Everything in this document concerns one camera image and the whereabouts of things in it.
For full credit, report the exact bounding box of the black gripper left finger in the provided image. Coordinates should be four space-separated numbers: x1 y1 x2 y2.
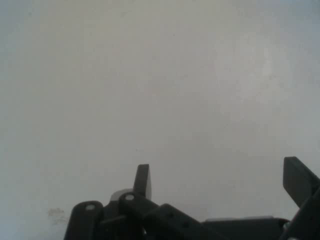
63 163 226 240

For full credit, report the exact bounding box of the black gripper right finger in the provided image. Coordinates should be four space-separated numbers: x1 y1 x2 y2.
282 156 320 240

